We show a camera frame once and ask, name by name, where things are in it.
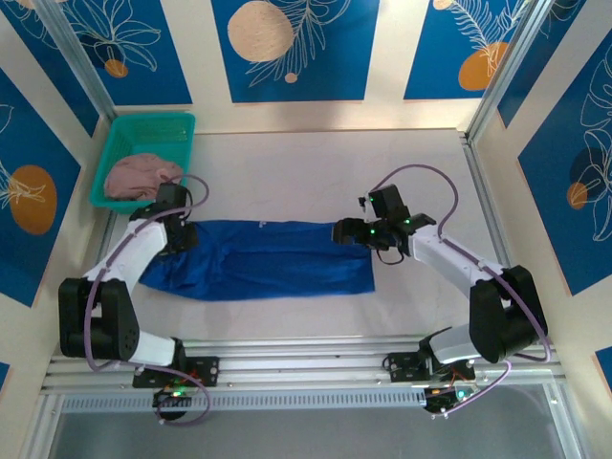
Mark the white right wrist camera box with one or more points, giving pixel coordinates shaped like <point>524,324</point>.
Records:
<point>363,203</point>

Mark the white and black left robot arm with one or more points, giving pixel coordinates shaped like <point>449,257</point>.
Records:
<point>129,253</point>

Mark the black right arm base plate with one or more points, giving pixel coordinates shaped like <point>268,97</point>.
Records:
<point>401,368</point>

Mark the blue poster navy circle lily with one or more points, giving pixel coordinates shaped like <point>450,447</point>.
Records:
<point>550,215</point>

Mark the blue poster orange circle fern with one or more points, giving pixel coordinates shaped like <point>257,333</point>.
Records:
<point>430,72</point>

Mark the blue poster with line drawing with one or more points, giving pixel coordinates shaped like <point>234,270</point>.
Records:
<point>535,72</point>

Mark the grey metal panel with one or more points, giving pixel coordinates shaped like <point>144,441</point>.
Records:
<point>306,437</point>

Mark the plain blue poster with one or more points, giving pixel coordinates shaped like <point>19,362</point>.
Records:
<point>4,375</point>
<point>605,363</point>

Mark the teal plastic basket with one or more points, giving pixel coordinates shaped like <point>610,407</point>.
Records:
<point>143,129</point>

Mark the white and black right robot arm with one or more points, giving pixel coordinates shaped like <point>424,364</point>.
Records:
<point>507,315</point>

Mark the blue poster with beige circle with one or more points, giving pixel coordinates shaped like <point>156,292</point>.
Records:
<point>334,72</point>

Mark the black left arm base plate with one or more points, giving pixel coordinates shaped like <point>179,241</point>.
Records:
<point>208,370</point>

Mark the blue poster with leaf lines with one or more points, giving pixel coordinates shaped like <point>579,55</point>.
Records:
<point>52,81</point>

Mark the blue poster white flower drawing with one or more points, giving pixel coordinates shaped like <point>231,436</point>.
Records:
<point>162,72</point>

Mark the pink garment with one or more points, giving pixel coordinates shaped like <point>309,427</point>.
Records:
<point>134,179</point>

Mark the aluminium frame post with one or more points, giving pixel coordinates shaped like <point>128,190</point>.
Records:
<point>84,67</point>
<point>507,72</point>

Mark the blue t-shirt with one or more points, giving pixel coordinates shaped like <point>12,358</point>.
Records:
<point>268,258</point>

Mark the aluminium table edge rail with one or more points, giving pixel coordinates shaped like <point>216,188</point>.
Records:
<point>483,181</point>
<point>104,225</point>

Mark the wide aluminium base rail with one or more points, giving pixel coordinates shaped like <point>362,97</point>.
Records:
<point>306,365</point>

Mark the blue poster large orange circle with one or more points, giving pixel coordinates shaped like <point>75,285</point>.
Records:
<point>28,248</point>

